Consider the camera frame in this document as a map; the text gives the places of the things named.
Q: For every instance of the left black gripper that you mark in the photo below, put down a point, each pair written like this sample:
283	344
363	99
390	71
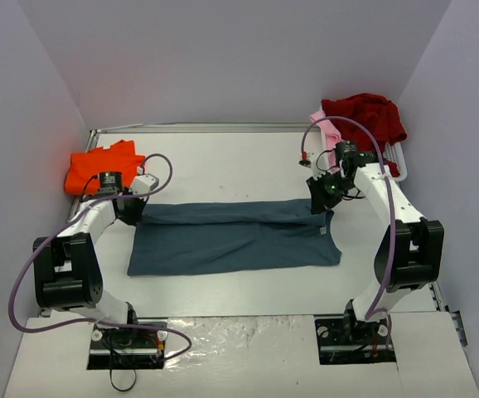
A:
131	211

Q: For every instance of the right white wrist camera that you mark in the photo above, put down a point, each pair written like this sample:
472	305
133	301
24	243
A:
320	164

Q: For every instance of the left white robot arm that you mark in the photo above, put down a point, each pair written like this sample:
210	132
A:
67	274

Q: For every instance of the orange t shirt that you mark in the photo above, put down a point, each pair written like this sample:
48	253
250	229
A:
118	157

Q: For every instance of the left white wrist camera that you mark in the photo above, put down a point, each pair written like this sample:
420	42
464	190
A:
143	182

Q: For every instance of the white plastic laundry basket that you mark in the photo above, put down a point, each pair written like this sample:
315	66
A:
394	156

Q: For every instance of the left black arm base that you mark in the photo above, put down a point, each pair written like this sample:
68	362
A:
126	349

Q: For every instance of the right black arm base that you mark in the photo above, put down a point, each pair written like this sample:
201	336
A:
341	342

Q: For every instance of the pink t shirt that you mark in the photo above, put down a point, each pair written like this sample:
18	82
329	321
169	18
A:
331	136

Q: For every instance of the dark red t shirt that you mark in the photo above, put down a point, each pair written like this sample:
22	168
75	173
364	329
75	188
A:
376	113

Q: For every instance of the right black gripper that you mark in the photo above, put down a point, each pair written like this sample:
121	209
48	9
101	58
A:
318	198

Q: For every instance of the blue-grey t shirt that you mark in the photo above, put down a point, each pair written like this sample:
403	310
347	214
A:
213	238

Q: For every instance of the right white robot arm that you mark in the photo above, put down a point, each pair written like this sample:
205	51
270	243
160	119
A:
409	255

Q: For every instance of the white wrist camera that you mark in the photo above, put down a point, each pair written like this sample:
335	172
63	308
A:
320	164
143	182

